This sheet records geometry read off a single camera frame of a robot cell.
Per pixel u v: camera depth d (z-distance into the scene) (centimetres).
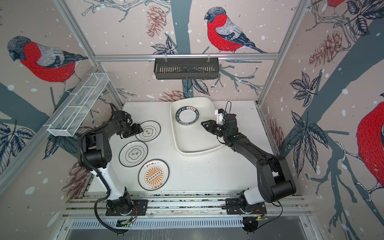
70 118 73
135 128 92
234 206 73
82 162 52
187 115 111
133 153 93
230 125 66
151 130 104
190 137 100
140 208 73
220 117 80
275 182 43
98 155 53
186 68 106
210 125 77
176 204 75
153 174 84
